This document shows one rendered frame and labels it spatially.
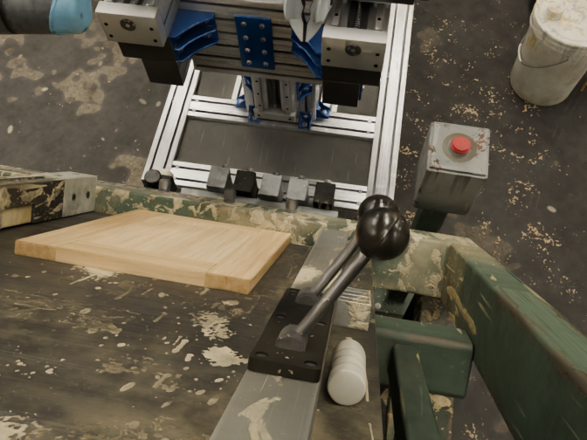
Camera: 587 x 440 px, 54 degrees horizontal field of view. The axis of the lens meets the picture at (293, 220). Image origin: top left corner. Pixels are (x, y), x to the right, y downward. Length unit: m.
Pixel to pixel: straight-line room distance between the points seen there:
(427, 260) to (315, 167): 0.93
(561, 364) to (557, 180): 1.87
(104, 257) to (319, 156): 1.32
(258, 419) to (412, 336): 0.48
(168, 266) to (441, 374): 0.39
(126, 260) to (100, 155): 1.65
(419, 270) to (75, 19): 0.72
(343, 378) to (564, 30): 1.97
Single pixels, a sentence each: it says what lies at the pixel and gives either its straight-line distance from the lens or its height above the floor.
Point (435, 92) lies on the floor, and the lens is 2.46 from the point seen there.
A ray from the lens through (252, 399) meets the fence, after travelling 0.36.
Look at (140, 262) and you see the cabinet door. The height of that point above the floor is 1.23.
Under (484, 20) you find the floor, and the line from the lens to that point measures 2.77.
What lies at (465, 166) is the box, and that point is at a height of 0.93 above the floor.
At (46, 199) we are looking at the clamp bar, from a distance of 1.05.
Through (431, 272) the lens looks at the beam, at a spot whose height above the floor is 0.87.
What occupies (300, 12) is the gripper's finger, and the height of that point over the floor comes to 1.38.
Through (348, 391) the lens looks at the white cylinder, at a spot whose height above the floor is 1.45.
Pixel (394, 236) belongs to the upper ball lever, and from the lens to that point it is 0.39.
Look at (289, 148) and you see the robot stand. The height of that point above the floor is 0.21.
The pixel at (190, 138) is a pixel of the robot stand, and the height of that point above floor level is 0.21.
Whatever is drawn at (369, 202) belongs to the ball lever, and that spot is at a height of 1.45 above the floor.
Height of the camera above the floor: 1.90
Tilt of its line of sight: 65 degrees down
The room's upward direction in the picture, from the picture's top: 4 degrees counter-clockwise
